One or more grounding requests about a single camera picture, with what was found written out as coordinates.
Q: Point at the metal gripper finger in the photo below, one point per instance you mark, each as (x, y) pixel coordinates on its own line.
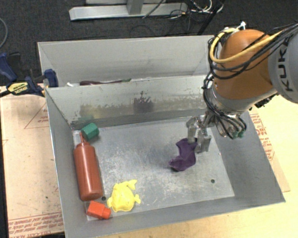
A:
(203, 142)
(191, 135)

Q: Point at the purple cloth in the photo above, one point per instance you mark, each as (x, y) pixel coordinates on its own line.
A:
(184, 156)

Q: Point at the grey metal bin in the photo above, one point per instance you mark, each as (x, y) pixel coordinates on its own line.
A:
(146, 152)

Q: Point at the yellow toy fish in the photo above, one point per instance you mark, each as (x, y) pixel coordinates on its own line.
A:
(123, 197)

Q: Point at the green hexagonal block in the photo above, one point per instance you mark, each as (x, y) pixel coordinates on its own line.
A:
(90, 131)

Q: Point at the dark purple flat thing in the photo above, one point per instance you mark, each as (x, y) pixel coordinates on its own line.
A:
(96, 81)

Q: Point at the red-brown squeeze bottle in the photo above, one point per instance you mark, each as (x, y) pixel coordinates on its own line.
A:
(87, 170)

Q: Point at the orange block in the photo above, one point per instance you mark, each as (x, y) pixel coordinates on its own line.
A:
(98, 210)

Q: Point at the brown cardboard board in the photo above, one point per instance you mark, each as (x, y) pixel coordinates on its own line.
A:
(28, 165)

